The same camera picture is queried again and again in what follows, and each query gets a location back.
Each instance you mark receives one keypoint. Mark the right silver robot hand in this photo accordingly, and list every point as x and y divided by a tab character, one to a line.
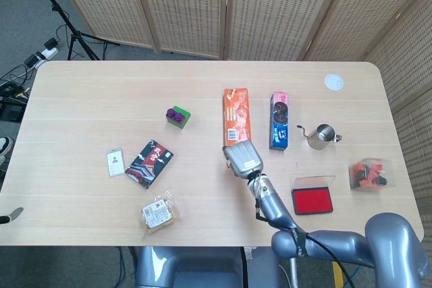
243	160

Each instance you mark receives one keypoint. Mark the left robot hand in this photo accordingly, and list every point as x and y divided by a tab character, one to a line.
13	214

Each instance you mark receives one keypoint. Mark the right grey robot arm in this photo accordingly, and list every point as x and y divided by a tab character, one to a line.
270	203

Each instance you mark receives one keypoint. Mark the orange snack box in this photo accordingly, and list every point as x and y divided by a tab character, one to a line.
237	116

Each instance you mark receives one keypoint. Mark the blue cookie box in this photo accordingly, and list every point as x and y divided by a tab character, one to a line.
280	121

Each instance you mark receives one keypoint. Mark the dark red-black snack packet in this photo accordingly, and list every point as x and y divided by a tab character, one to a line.
150	163

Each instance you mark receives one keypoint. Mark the clear box of orange clips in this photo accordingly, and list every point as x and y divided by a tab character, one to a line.
369	175

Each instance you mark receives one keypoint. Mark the black and white shoe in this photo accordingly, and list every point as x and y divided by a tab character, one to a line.
4	146

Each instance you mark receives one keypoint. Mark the green and purple toy block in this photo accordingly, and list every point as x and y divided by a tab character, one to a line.
178	117

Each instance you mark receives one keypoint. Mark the red ink pad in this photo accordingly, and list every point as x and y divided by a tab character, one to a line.
312	201

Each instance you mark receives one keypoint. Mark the steel gooseneck pitcher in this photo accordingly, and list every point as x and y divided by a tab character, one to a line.
322	137

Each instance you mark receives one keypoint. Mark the packaged bread slices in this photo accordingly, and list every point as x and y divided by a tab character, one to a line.
160	214

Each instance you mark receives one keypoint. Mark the black floor equipment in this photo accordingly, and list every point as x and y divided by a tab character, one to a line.
11	109

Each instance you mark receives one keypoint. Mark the ID badge card holder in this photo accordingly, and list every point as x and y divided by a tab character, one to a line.
114	162

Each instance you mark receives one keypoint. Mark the grey robot torso base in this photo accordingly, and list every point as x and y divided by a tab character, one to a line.
202	267

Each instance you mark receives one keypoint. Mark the white round table grommet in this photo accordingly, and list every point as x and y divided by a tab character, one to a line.
334	82

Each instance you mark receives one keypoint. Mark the metal table leg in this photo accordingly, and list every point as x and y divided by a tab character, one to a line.
294	272

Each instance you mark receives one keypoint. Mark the wooden rattan folding screen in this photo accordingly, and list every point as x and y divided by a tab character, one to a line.
236	8

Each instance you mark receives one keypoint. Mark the black power adapter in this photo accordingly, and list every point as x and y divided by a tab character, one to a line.
31	60
51	44

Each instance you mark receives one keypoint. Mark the white power strip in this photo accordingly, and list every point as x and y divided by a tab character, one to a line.
47	53

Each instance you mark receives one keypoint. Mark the black tripod stand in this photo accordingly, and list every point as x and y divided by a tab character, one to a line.
72	31

